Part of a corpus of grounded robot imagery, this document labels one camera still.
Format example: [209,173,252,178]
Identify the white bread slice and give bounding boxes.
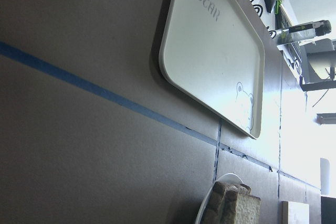
[220,190,261,223]

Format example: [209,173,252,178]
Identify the toast with fried egg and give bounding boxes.
[201,182,251,223]

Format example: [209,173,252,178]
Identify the light wooden cutting board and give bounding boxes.
[281,201,310,224]

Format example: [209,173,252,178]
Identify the black keyboard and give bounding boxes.
[276,6,302,76]

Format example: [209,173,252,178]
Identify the green black tool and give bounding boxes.
[264,0,282,15]

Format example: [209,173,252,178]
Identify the cream bear serving tray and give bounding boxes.
[159,0,265,138]

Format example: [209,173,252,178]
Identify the white round plate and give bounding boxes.
[194,173,243,224]

